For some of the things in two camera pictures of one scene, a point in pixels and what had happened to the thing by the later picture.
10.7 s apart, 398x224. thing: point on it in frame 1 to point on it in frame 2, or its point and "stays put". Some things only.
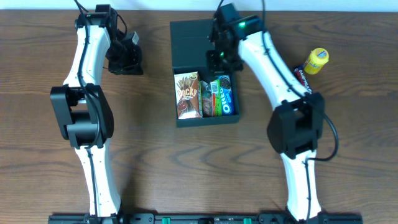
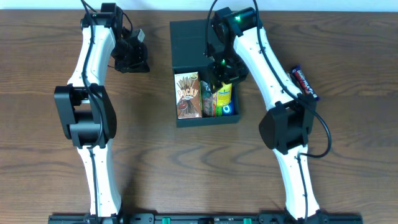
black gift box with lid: x=190 y=43 stays put
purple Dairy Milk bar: x=300 y=73 stays put
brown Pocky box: x=187 y=86 stays put
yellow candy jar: x=317 y=58 to x=224 y=94
